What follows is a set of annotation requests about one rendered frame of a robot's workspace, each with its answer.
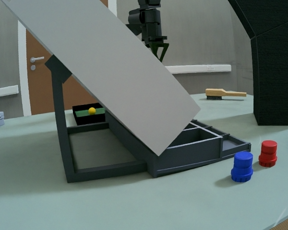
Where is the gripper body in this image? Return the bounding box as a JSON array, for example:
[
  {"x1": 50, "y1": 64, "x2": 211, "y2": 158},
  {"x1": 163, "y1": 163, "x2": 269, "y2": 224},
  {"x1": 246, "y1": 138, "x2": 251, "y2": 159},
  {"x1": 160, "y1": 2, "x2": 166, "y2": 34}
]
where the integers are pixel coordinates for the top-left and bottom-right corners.
[{"x1": 142, "y1": 23, "x2": 168, "y2": 45}]

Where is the red plug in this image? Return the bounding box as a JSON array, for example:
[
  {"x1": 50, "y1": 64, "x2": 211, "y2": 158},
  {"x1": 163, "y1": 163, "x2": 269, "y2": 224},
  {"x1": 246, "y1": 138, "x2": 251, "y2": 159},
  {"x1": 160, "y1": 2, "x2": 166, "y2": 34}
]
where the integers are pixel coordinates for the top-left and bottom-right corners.
[{"x1": 258, "y1": 140, "x2": 277, "y2": 167}]

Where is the wooden-handled wire brush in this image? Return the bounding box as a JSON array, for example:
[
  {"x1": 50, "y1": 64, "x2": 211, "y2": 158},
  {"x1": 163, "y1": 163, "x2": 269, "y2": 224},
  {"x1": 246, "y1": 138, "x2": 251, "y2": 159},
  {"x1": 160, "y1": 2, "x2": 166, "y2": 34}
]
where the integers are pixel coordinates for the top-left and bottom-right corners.
[{"x1": 205, "y1": 89, "x2": 246, "y2": 100}]

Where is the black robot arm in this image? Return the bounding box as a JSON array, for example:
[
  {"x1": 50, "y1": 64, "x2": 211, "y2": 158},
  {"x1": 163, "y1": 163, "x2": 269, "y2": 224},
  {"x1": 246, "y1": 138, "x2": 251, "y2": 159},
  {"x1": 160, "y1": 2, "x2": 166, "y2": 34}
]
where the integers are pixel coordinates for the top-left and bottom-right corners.
[{"x1": 126, "y1": 0, "x2": 161, "y2": 38}]

